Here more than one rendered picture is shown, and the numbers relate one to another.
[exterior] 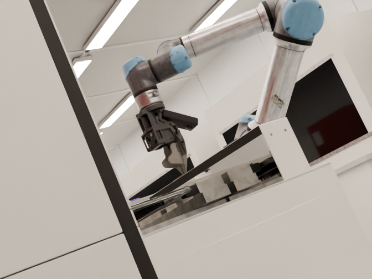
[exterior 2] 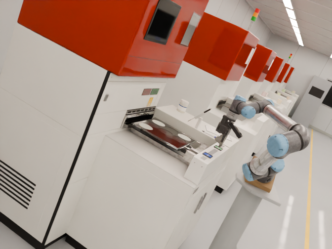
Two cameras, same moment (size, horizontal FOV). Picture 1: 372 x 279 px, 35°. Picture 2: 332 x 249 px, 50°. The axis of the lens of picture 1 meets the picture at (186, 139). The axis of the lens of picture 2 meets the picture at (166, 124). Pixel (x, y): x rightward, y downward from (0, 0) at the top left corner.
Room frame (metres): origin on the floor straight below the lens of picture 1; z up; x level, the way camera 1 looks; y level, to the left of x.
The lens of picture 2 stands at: (0.04, -1.61, 1.59)
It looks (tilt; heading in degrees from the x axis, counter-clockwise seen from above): 15 degrees down; 55
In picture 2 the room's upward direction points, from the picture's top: 24 degrees clockwise
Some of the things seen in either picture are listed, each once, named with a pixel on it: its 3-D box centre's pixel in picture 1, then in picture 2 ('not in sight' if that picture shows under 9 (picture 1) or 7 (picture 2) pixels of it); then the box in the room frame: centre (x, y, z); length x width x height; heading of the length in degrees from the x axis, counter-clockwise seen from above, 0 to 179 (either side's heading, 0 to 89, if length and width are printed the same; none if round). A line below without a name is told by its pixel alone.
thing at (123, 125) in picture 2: not in sight; (139, 118); (1.25, 0.45, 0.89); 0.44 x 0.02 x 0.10; 37
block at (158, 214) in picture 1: (147, 220); (206, 146); (1.70, 0.19, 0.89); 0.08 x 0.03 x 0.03; 127
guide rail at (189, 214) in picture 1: (144, 236); (162, 146); (1.33, 0.17, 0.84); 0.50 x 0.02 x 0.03; 127
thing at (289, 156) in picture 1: (220, 185); (208, 161); (1.56, -0.03, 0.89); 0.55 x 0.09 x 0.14; 37
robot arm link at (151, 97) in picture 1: (149, 101); (232, 115); (1.65, 0.05, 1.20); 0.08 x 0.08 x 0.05
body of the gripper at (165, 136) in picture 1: (158, 127); (226, 125); (1.64, 0.06, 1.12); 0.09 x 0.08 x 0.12; 127
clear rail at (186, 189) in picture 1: (123, 211); (154, 136); (1.25, 0.18, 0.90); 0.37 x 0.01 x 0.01; 127
